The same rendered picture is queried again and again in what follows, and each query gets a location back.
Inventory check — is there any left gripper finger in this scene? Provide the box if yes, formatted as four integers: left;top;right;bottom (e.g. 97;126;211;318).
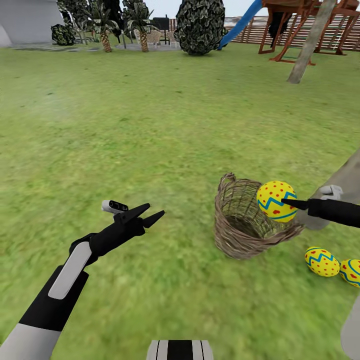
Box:
119;203;151;231
135;210;165;228

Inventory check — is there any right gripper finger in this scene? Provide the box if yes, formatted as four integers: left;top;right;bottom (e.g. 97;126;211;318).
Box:
281;198;311;211

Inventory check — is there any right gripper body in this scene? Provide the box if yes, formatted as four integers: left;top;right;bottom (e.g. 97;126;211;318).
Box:
307;198;355;226

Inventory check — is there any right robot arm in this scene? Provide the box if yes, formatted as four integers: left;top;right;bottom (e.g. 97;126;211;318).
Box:
281;184;360;360

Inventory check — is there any easter egg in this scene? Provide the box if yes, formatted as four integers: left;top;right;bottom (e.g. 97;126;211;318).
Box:
339;259;360;288
305;246;340;277
255;181;298;223

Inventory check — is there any wicker basket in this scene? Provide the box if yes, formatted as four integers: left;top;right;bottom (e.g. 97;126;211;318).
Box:
213;172;306;260

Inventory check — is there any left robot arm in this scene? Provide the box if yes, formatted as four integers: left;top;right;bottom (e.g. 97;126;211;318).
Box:
0;200;165;360

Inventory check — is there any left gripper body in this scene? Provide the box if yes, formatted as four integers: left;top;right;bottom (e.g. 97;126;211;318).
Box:
101;213;146;249

